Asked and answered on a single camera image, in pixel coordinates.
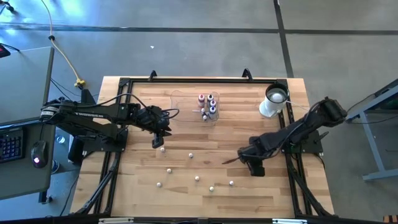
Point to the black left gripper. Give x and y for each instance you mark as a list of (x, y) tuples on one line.
[(157, 121)]

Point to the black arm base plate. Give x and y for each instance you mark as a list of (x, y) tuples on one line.
[(93, 148), (314, 147)]

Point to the striped colourful object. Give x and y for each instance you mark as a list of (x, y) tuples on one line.
[(390, 218)]

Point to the small red and black device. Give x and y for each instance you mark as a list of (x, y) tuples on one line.
[(3, 50)]

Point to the silver metal bracket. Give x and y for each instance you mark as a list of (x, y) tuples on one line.
[(115, 221), (289, 221)]

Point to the black aluminium table frame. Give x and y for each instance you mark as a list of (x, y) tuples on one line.
[(227, 81)]

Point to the clear plastic bin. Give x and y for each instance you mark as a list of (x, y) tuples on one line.
[(186, 105)]

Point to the black keyboard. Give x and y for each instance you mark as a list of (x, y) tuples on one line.
[(11, 144)]

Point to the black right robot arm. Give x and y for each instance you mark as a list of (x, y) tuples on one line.
[(295, 132)]

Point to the grey-blue metal stand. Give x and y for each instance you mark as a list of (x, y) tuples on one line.
[(370, 140)]

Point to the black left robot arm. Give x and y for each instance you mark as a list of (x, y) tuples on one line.
[(93, 115)]

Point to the black box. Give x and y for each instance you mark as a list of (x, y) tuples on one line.
[(76, 151)]

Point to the grey desk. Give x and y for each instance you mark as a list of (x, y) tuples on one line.
[(25, 87)]

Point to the black frame hook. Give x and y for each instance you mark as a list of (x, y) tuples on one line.
[(247, 74), (152, 75)]

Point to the black computer mouse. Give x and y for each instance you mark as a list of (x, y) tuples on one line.
[(38, 152)]

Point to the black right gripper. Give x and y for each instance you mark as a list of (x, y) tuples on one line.
[(253, 155)]

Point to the large black food colouring bottle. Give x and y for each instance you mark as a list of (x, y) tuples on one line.
[(210, 98)]

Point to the large blue food colouring bottle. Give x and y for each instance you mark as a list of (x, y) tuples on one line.
[(212, 110)]

